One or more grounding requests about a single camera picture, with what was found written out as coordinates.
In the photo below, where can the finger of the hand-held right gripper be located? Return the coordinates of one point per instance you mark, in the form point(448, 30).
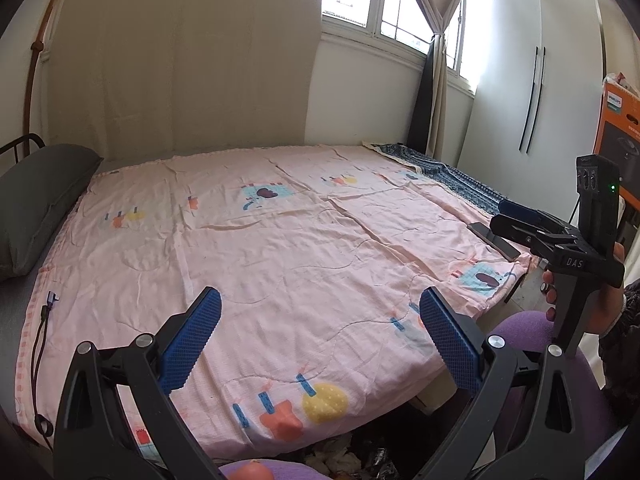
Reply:
point(515, 232)
point(520, 210)

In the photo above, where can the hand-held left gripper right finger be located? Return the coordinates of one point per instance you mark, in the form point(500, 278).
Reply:
point(450, 340)

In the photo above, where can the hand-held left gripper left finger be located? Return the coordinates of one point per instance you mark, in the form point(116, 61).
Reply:
point(192, 340)

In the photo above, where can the person's right hand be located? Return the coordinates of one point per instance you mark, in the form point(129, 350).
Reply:
point(550, 295)

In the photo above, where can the black smartphone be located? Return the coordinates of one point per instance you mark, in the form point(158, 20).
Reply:
point(492, 240)

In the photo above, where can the beige bed base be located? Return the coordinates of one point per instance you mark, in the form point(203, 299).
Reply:
point(435, 402)

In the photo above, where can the person's purple pants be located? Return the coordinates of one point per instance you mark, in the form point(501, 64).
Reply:
point(520, 330)

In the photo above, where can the blue patterned cloth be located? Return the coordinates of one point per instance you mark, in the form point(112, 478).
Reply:
point(450, 175)

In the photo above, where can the orange cardboard box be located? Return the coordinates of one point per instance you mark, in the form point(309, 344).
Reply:
point(620, 130)

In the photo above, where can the white wardrobe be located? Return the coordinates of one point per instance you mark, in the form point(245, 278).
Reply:
point(500, 110)

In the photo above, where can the pink printed blanket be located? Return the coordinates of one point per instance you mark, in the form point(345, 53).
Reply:
point(300, 260)

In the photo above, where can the shiny plastic wrapper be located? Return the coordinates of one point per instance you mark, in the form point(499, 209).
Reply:
point(382, 462)

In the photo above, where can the orange round object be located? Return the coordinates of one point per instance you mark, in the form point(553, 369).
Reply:
point(252, 471)

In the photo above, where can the dark curtain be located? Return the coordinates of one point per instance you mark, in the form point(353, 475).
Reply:
point(422, 100)

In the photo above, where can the beige curtain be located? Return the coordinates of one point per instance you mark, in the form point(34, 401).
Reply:
point(440, 85)

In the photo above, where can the crumpled white tissue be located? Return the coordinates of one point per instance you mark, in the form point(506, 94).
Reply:
point(330, 457)

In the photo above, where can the grey pillow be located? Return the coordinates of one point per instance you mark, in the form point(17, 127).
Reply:
point(40, 200)

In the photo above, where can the wooden stick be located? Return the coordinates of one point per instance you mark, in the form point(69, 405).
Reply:
point(37, 55)

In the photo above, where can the black metal bed frame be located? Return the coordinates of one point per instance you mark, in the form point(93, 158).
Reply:
point(20, 141)

